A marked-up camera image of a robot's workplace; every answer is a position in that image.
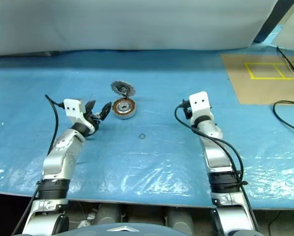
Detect white board panel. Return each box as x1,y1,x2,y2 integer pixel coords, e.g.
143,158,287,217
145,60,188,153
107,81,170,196
275,0,294,51

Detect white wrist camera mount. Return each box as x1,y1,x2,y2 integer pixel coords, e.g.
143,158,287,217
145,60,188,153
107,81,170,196
63,98,94,131
188,90,213,121

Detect dark grey slanted panel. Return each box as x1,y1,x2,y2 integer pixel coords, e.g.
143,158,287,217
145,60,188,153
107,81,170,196
254,0,294,44

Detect grey rounded cylinder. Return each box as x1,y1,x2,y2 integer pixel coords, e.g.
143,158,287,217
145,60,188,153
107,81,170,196
97,203,123,225
166,207,195,230

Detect blue plastic table sheet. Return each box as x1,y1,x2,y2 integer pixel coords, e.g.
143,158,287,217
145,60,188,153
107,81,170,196
0,48,294,212

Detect metal gear rotor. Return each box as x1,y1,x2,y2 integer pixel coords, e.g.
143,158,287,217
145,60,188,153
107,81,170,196
110,80,137,98

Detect black looped cable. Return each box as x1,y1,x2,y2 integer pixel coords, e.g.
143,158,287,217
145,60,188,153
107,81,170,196
272,100,294,136

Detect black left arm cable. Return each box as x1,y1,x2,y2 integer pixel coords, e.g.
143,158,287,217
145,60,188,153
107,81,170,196
11,94,65,236

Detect silver motor base copper windings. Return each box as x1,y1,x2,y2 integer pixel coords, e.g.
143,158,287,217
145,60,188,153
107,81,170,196
112,97,138,121

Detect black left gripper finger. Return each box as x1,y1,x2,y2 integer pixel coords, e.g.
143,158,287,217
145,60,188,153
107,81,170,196
85,100,97,116
98,101,113,121

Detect brown cardboard sheet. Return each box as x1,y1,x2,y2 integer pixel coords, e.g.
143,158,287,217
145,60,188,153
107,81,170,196
220,53,294,105

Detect grey rounded robot torso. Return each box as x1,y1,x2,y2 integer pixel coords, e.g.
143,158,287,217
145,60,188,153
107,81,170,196
69,222,237,236

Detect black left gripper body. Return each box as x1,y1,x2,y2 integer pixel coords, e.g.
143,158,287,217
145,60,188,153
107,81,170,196
84,111,103,136

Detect white fabric backdrop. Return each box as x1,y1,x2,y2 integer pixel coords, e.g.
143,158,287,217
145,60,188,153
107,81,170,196
0,0,294,58

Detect yellow tape grid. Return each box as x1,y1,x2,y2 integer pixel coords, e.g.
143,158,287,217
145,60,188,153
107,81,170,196
244,62,294,81

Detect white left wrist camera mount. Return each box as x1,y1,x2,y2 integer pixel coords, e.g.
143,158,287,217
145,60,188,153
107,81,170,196
63,98,94,131

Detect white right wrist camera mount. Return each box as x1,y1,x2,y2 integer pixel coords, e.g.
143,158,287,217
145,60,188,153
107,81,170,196
188,90,213,121

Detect thin black cable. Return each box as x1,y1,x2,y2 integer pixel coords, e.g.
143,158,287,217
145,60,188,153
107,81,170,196
276,46,294,85

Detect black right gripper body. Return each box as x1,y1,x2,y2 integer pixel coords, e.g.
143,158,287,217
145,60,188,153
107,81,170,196
181,99,193,120

